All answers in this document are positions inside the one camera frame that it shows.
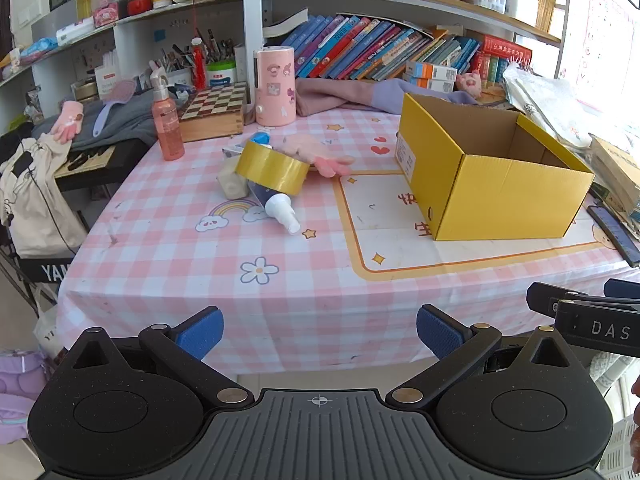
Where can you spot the white blue spray bottle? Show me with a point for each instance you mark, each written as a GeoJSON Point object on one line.
{"type": "Point", "coordinates": [280, 210]}

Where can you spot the purple bag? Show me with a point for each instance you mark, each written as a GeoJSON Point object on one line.
{"type": "Point", "coordinates": [20, 395]}

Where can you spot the pink and purple cloth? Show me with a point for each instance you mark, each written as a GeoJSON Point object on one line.
{"type": "Point", "coordinates": [340, 95]}

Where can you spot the grey cloth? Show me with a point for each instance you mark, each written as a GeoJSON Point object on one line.
{"type": "Point", "coordinates": [130, 120]}

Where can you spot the yellow tape roll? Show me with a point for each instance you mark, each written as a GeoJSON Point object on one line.
{"type": "Point", "coordinates": [270, 167]}

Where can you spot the purple hairbrush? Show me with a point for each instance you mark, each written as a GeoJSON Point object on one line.
{"type": "Point", "coordinates": [117, 95]}

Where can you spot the white bookshelf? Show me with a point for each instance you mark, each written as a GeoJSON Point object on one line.
{"type": "Point", "coordinates": [252, 10]}

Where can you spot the yellow cardboard box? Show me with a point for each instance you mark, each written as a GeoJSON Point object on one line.
{"type": "Point", "coordinates": [500, 195]}

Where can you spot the fluffy pink glove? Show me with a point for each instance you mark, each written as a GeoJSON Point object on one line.
{"type": "Point", "coordinates": [305, 150]}

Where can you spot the small blue plastic item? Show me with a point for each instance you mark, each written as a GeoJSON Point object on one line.
{"type": "Point", "coordinates": [260, 138]}

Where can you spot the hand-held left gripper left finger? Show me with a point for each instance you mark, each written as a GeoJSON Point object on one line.
{"type": "Point", "coordinates": [200, 332]}

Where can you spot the pink checkered tablecloth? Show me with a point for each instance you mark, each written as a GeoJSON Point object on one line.
{"type": "Point", "coordinates": [200, 270]}

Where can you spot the black electronic keyboard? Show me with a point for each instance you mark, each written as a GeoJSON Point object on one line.
{"type": "Point", "coordinates": [100, 157]}

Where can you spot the orange white carton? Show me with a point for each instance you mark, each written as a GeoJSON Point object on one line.
{"type": "Point", "coordinates": [432, 70]}
{"type": "Point", "coordinates": [427, 85]}

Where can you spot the white eraser block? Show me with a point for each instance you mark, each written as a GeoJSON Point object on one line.
{"type": "Point", "coordinates": [231, 182]}

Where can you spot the white storage box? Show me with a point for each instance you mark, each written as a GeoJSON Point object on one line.
{"type": "Point", "coordinates": [521, 9]}

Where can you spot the stack of books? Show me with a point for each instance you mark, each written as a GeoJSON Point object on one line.
{"type": "Point", "coordinates": [617, 175]}

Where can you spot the pink small box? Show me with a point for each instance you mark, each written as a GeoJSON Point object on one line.
{"type": "Point", "coordinates": [106, 15]}

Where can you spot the wooden chessboard box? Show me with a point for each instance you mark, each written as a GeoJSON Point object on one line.
{"type": "Point", "coordinates": [212, 105]}

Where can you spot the wall poster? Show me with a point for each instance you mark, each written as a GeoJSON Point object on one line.
{"type": "Point", "coordinates": [602, 50]}

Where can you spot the pink pig plush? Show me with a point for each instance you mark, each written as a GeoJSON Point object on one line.
{"type": "Point", "coordinates": [470, 84]}

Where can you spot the red thick book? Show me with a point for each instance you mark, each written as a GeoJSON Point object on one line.
{"type": "Point", "coordinates": [505, 50]}

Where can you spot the pink knitted glove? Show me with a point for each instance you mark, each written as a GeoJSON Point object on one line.
{"type": "Point", "coordinates": [67, 122]}

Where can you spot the white green pen tub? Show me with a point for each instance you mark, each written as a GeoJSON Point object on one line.
{"type": "Point", "coordinates": [221, 74]}

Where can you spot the pink spray bottle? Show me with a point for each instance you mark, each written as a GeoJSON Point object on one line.
{"type": "Point", "coordinates": [169, 130]}

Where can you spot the pile of white paper bags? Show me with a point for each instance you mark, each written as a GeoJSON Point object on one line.
{"type": "Point", "coordinates": [555, 105]}

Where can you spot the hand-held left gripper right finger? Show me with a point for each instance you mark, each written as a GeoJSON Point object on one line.
{"type": "Point", "coordinates": [440, 332]}

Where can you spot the small white carton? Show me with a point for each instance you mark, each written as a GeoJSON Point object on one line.
{"type": "Point", "coordinates": [234, 151]}

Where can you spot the white plastic basket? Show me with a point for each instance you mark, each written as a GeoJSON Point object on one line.
{"type": "Point", "coordinates": [617, 450]}

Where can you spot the white tote bag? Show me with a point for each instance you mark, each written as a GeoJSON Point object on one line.
{"type": "Point", "coordinates": [35, 200]}

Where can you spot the pink cylindrical humidifier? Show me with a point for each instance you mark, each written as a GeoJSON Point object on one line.
{"type": "Point", "coordinates": [275, 90]}

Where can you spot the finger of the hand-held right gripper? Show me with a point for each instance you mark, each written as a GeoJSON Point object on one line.
{"type": "Point", "coordinates": [547, 297]}
{"type": "Point", "coordinates": [622, 289]}

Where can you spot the red tassel charm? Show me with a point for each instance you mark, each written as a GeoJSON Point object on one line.
{"type": "Point", "coordinates": [199, 67]}

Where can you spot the row of colourful books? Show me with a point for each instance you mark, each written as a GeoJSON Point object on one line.
{"type": "Point", "coordinates": [360, 45]}

